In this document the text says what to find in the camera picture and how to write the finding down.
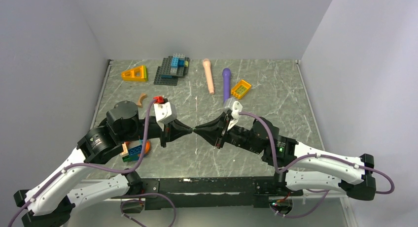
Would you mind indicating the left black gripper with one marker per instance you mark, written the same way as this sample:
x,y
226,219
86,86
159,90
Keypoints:
x,y
173,131

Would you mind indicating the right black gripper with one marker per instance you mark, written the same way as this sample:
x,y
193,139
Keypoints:
x,y
211,130

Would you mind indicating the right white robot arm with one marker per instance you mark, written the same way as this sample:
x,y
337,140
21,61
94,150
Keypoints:
x,y
297,165

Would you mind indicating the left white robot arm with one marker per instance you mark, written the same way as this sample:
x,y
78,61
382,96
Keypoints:
x,y
51,203

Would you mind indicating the orange curved track piece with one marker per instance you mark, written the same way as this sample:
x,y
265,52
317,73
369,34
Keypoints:
x,y
137,143

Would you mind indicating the wooden arch block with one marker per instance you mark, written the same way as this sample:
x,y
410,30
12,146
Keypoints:
x,y
141,98

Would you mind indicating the blue toy brick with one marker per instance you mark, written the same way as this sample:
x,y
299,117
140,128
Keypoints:
x,y
135,151

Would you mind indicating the yellow grid brick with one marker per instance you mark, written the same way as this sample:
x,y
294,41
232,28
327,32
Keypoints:
x,y
240,89

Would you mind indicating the beige toy brick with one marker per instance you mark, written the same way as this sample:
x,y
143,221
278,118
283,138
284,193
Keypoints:
x,y
125,149

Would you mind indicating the green toy brick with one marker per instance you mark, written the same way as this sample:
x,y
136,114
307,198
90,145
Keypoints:
x,y
128,159

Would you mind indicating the purple toy microphone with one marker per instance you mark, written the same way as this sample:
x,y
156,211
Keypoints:
x,y
226,74

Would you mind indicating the grey blue brick stack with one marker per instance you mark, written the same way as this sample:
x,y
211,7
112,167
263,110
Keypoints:
x,y
172,69

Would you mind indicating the black base bar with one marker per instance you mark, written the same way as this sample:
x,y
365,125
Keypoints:
x,y
257,192

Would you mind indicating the orange yellow triangular block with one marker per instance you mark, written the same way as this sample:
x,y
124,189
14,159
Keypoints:
x,y
136,74

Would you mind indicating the pink toy microphone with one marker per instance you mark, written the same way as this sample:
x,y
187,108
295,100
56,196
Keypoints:
x,y
207,68

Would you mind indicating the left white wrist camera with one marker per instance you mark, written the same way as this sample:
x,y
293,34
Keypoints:
x,y
165,112

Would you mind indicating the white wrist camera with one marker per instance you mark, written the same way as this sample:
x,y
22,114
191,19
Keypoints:
x,y
233,107
165,112

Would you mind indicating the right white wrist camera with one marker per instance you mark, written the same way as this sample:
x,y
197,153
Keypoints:
x,y
233,107

